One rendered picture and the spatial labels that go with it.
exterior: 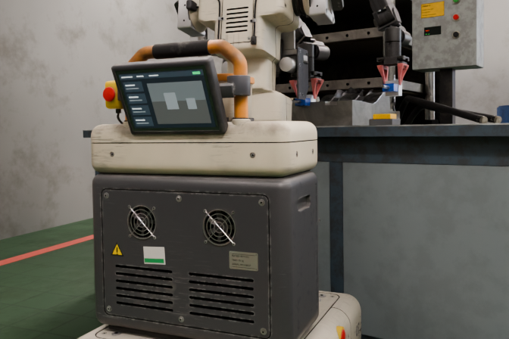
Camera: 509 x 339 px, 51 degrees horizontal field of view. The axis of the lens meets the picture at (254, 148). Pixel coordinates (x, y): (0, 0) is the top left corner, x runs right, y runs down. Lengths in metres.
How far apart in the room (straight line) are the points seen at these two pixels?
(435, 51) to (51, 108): 3.14
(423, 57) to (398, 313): 1.32
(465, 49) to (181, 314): 1.88
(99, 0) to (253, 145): 4.26
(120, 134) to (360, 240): 0.95
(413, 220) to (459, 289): 0.25
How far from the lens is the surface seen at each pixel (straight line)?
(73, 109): 4.90
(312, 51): 2.01
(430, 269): 1.85
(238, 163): 1.18
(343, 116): 1.92
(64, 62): 4.86
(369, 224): 1.89
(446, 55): 2.72
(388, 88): 1.95
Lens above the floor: 0.80
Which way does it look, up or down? 2 degrees down
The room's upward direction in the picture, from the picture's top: 1 degrees counter-clockwise
